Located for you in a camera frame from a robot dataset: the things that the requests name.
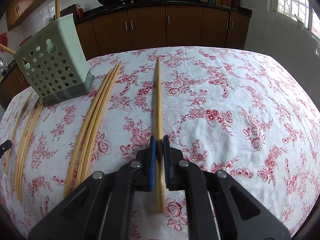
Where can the green perforated utensil holder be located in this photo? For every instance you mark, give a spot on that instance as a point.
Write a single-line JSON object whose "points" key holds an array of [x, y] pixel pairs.
{"points": [[50, 62]]}

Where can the black kitchen countertop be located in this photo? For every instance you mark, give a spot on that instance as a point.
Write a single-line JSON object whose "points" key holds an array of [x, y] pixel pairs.
{"points": [[175, 1]]}

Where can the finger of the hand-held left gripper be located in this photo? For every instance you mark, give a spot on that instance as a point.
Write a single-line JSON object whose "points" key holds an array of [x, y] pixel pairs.
{"points": [[6, 146]]}

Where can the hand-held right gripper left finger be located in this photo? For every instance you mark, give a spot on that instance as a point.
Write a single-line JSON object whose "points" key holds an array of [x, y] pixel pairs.
{"points": [[152, 165]]}

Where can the small red bottle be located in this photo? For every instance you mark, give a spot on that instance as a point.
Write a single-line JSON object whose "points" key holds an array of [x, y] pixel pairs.
{"points": [[80, 12]]}

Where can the red floral white tablecloth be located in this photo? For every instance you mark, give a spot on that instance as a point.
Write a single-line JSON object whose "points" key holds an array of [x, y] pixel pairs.
{"points": [[225, 92]]}

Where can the red wall ornament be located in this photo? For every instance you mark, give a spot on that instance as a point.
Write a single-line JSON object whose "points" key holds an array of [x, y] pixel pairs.
{"points": [[3, 38]]}

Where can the white framed window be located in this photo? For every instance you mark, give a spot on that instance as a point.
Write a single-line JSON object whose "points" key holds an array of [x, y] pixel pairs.
{"points": [[287, 0]]}

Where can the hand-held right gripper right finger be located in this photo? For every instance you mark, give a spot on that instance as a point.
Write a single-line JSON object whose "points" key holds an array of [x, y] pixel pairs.
{"points": [[167, 165]]}

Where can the brown wooden base cabinet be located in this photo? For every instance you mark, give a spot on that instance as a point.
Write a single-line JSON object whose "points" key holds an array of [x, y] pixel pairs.
{"points": [[185, 27], [12, 82]]}

